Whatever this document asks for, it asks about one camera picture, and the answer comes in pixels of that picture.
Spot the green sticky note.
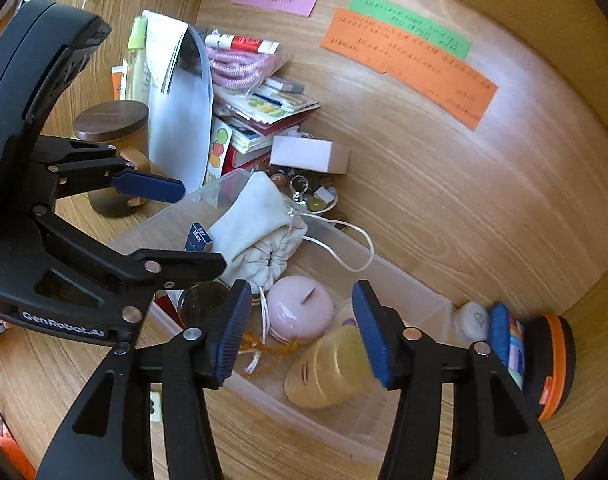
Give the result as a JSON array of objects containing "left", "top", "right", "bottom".
[{"left": 348, "top": 0, "right": 472, "bottom": 61}]

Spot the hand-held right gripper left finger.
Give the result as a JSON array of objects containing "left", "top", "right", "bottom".
[{"left": 35, "top": 279, "right": 253, "bottom": 480}]

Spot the small white round container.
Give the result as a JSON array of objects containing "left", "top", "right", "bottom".
[{"left": 454, "top": 300, "right": 492, "bottom": 343}]

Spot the red cloth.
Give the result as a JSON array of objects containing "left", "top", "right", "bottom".
[{"left": 0, "top": 412, "right": 37, "bottom": 480}]

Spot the yellow cylindrical container clear lid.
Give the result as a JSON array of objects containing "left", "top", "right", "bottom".
[{"left": 283, "top": 317, "right": 380, "bottom": 409}]

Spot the pink round jar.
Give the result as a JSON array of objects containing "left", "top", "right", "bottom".
[{"left": 266, "top": 276, "right": 335, "bottom": 343}]

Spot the white bowl of trinkets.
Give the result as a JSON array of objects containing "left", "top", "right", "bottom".
[{"left": 266, "top": 167, "right": 341, "bottom": 218}]

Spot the yellow-green spray bottle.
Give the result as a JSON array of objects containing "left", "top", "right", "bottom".
[{"left": 125, "top": 16, "right": 150, "bottom": 103}]

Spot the pink white cardboard box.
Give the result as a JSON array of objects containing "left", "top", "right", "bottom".
[{"left": 269, "top": 135, "right": 351, "bottom": 175}]

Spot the clear plastic storage box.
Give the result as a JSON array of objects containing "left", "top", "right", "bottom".
[{"left": 109, "top": 167, "right": 453, "bottom": 461}]

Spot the black orange zip case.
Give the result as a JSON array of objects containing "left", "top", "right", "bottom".
[{"left": 519, "top": 314, "right": 577, "bottom": 421}]

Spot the small blue box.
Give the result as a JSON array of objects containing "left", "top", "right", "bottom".
[{"left": 184, "top": 222, "right": 215, "bottom": 253}]

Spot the brown mug wooden lid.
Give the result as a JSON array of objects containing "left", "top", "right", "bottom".
[{"left": 73, "top": 101, "right": 152, "bottom": 218}]

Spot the white printed paper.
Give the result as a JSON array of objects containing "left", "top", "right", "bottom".
[{"left": 146, "top": 9, "right": 190, "bottom": 93}]

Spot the red white tube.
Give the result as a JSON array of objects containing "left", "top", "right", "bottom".
[{"left": 204, "top": 30, "right": 281, "bottom": 55}]

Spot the fruit print carton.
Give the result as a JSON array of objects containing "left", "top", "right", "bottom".
[{"left": 204, "top": 117, "right": 235, "bottom": 186}]

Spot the pink rope coil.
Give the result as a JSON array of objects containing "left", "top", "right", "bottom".
[{"left": 204, "top": 42, "right": 292, "bottom": 93}]

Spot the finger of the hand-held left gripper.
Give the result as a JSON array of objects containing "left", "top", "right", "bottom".
[
  {"left": 33, "top": 205, "right": 229, "bottom": 322},
  {"left": 33, "top": 135, "right": 186, "bottom": 204}
]

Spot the white drawstring pouch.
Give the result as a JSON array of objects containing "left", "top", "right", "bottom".
[{"left": 216, "top": 171, "right": 375, "bottom": 376}]

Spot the orange tassel ornament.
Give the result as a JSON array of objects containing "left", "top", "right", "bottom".
[{"left": 239, "top": 332, "right": 302, "bottom": 361}]

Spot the stack of booklets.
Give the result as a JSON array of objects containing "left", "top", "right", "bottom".
[{"left": 211, "top": 77, "right": 321, "bottom": 168}]

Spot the blue zip pouch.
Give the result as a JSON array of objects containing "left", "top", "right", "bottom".
[{"left": 486, "top": 301, "right": 527, "bottom": 391}]

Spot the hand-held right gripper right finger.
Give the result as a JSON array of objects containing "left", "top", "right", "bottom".
[{"left": 351, "top": 280, "right": 565, "bottom": 480}]

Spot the orange sticky note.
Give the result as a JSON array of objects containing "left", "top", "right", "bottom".
[{"left": 320, "top": 7, "right": 500, "bottom": 132}]

